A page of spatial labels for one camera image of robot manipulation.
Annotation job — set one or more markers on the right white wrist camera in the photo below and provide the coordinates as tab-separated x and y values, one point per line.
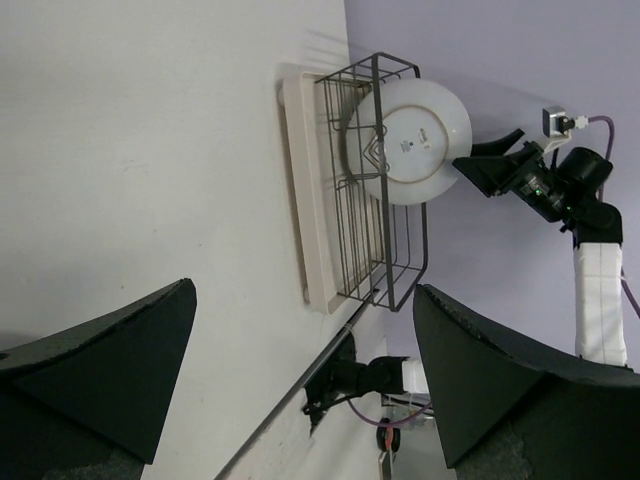
557	128

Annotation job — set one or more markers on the red and teal floral plate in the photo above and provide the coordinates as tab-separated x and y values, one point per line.
407	156

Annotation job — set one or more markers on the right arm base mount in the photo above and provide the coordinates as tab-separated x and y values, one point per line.
341	378

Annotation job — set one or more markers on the black wire dish rack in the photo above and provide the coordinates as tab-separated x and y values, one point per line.
403	230

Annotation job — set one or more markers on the white drain tray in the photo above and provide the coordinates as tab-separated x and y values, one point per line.
310	210

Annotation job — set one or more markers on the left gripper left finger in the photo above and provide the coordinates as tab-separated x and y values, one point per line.
90	402

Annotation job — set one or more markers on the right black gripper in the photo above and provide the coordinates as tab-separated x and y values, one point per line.
523	173

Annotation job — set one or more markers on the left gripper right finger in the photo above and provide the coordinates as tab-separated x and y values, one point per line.
510	407

